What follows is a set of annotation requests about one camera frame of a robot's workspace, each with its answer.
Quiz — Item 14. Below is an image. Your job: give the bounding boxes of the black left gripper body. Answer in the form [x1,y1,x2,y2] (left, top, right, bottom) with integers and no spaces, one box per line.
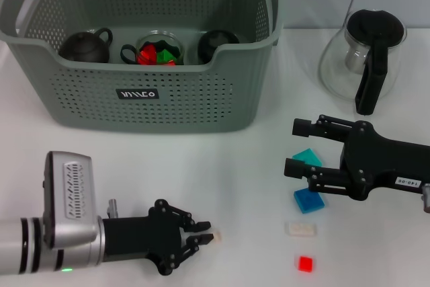
[102,199,185,276]

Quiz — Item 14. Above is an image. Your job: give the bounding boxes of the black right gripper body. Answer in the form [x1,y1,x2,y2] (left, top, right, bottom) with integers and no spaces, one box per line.
[339,121,430,201]

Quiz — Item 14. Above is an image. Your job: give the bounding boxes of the green toy brick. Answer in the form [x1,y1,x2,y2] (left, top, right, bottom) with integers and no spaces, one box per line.
[157,48,178,65]

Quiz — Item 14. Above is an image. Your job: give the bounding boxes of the dark red curved toy piece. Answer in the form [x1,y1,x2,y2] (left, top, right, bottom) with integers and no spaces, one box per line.
[137,50,158,66]

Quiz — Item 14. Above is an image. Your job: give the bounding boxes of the grey perforated storage bin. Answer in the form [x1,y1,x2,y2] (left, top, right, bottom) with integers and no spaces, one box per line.
[0,0,286,135]

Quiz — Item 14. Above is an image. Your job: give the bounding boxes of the teal square toy plate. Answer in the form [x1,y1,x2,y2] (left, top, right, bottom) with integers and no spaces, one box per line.
[292,148,323,168]

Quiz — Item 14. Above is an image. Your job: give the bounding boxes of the blue square toy plate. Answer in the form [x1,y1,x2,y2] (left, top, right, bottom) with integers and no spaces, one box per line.
[294,188,326,214]

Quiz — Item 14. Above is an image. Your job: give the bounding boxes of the red square toy brick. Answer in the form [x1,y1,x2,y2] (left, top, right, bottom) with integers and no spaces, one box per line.
[294,255,317,273]

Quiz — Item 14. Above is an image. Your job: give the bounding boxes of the black clay teapot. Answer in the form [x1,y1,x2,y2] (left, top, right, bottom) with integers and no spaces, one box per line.
[58,27,114,64]

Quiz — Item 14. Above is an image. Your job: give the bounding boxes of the silver cable connector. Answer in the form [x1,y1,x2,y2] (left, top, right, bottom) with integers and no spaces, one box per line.
[107,198,119,220]
[421,184,430,214]

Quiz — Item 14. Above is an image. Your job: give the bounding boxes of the glass teapot black handle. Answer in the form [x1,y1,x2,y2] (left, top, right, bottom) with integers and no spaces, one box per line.
[318,9,408,116]

